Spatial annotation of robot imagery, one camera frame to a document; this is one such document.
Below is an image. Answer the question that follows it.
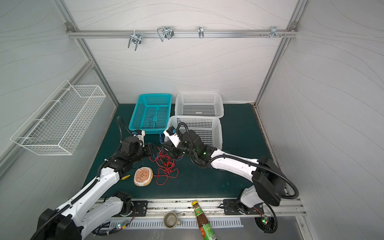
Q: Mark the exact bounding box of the white wire wall basket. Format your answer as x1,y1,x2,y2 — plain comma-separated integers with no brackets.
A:
10,80,106,156

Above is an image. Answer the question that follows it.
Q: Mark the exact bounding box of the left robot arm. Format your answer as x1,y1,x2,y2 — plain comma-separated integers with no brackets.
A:
31,130,155,240

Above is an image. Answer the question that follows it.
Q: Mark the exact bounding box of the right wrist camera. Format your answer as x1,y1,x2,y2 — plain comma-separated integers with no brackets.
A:
164,126,181,148

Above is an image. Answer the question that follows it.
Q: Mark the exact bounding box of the yellow banana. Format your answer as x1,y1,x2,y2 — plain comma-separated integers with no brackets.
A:
121,175,131,180

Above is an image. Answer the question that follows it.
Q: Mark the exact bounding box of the teal plastic basket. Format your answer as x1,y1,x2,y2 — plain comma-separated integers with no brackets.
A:
129,94,172,135

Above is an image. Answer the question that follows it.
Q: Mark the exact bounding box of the white basket near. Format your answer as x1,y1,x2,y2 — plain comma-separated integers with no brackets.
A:
167,116,223,150

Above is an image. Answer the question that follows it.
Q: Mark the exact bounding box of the white basket far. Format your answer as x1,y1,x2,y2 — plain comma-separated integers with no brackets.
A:
175,92,224,118

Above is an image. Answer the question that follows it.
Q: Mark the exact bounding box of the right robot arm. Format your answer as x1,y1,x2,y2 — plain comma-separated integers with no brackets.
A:
163,127,299,208

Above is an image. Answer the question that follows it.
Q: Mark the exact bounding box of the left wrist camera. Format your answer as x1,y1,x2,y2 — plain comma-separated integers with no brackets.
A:
132,130,146,146

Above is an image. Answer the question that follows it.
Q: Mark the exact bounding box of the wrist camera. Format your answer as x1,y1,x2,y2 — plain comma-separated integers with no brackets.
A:
132,130,146,146
164,126,181,148

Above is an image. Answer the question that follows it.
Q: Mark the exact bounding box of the sauce bottle green label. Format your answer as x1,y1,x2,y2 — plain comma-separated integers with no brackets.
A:
192,201,217,240

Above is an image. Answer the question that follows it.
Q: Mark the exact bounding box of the metal cross rail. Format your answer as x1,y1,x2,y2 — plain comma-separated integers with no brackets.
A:
67,29,299,39

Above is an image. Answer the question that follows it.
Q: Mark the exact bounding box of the metal cup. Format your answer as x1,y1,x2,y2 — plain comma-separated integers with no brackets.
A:
163,212,181,229

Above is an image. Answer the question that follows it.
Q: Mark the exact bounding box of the red cable bundle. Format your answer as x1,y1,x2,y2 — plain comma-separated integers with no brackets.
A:
149,146,181,186

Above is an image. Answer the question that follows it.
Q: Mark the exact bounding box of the metal double hook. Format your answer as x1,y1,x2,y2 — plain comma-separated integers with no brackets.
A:
157,26,175,42

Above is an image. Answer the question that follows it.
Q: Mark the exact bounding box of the small metal clip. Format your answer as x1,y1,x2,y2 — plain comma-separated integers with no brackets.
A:
198,26,204,39

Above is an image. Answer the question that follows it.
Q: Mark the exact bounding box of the metal u-bolt hook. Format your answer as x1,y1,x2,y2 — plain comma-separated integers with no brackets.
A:
128,32,142,51

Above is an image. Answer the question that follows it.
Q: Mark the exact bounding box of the metal bracket hook right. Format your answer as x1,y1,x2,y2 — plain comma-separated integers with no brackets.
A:
260,27,287,39

